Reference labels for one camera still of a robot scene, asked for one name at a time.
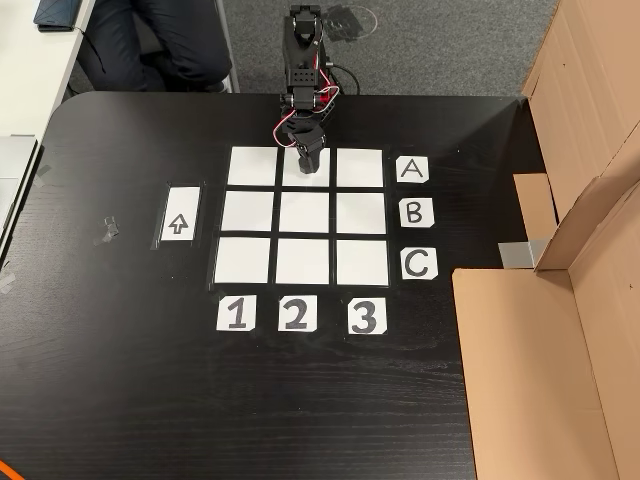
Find white paper grid square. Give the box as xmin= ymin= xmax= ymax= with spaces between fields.
xmin=213 ymin=236 xmax=272 ymax=284
xmin=278 ymin=191 xmax=331 ymax=234
xmin=220 ymin=191 xmax=276 ymax=233
xmin=282 ymin=146 xmax=332 ymax=188
xmin=274 ymin=238 xmax=331 ymax=286
xmin=335 ymin=192 xmax=387 ymax=235
xmin=227 ymin=146 xmax=279 ymax=186
xmin=336 ymin=147 xmax=385 ymax=188
xmin=336 ymin=239 xmax=391 ymax=287

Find letter A paper sheet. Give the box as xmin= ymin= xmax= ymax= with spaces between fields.
xmin=396 ymin=156 xmax=430 ymax=185

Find white metal desk leg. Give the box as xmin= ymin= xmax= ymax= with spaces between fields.
xmin=214 ymin=0 xmax=242 ymax=94

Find letter B paper sheet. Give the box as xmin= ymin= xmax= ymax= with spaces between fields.
xmin=398 ymin=197 xmax=435 ymax=229

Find white arrow paper sheet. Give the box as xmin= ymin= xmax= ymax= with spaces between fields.
xmin=160 ymin=186 xmax=201 ymax=243

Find person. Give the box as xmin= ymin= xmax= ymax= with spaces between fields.
xmin=77 ymin=0 xmax=234 ymax=94

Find number 2 paper sheet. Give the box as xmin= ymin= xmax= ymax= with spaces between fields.
xmin=277 ymin=294 xmax=318 ymax=332

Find letter C paper sheet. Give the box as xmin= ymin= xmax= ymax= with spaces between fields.
xmin=400 ymin=248 xmax=439 ymax=281

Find number 3 paper sheet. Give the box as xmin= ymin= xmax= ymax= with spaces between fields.
xmin=347 ymin=296 xmax=389 ymax=336

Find number 1 paper sheet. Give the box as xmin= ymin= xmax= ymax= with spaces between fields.
xmin=216 ymin=294 xmax=258 ymax=332

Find crumpled clear tape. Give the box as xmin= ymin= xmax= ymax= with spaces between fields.
xmin=93 ymin=215 xmax=120 ymax=247

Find grey tape piece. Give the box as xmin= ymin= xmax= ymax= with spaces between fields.
xmin=498 ymin=238 xmax=549 ymax=271

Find dark blue notebook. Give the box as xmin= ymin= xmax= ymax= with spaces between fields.
xmin=33 ymin=0 xmax=84 ymax=33

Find brown cardboard panel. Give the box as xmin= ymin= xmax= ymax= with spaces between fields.
xmin=451 ymin=182 xmax=640 ymax=480
xmin=513 ymin=0 xmax=640 ymax=274

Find white desk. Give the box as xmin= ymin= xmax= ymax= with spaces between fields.
xmin=0 ymin=0 xmax=96 ymax=137

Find red white servo cable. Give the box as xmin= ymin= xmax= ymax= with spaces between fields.
xmin=272 ymin=84 xmax=341 ymax=150

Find black power cable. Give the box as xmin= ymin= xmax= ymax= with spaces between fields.
xmin=327 ymin=62 xmax=362 ymax=96

